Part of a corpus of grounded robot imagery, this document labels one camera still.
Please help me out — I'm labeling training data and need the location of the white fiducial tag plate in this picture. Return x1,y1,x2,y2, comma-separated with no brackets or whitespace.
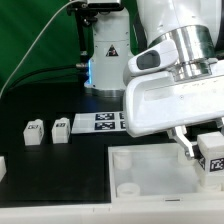
71,111,126,134

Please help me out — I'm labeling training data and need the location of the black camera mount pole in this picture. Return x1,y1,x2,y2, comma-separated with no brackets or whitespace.
66,0,97,60

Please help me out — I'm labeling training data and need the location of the white L-shaped obstacle fence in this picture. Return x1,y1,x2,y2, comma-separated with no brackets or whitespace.
0,200,224,224

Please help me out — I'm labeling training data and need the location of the white cable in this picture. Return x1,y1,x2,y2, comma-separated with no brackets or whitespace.
0,0,81,98

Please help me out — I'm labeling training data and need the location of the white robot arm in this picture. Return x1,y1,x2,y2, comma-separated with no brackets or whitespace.
85,0,224,159

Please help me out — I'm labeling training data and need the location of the white block left edge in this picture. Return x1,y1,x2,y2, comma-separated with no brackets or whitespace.
0,156,7,182

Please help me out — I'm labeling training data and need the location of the black cable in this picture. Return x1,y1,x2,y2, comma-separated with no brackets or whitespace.
6,65,88,93

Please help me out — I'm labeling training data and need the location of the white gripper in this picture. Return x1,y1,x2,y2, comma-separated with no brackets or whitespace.
123,72,224,160

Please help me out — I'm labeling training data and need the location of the white square table top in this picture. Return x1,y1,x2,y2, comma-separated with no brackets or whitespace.
108,143,224,203

